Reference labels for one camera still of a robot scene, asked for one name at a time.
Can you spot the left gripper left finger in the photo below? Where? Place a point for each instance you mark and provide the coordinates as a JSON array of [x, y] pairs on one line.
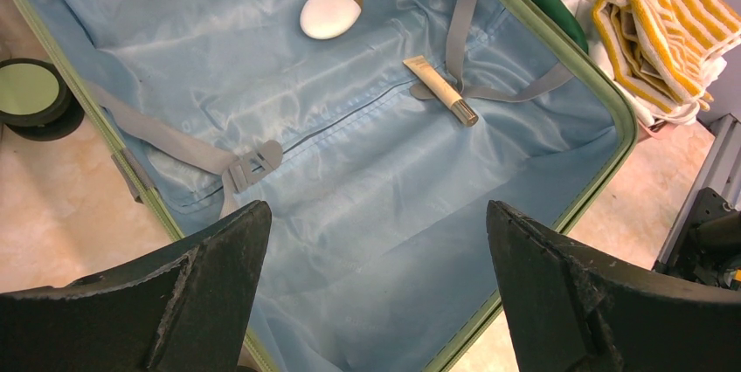
[[183, 307]]

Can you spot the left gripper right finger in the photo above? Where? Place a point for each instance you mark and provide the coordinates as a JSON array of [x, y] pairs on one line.
[[571, 307]]

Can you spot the wooden stick bundle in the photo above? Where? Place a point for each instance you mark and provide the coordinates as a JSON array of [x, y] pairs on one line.
[[433, 86]]

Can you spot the green hard-shell suitcase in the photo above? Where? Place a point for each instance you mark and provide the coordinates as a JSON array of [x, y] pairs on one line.
[[378, 255]]

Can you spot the yellow white striped garment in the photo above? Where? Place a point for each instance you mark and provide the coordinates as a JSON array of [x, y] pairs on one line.
[[660, 49]]

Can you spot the white oval item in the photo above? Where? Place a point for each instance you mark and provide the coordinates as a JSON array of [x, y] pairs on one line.
[[327, 19]]

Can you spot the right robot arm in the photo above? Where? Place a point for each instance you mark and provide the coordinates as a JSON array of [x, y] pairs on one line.
[[706, 247]]

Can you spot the pink plastic basket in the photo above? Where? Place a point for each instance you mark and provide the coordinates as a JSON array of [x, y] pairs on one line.
[[660, 130]]

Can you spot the aluminium frame rail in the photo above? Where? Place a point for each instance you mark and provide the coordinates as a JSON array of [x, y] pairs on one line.
[[718, 172]]

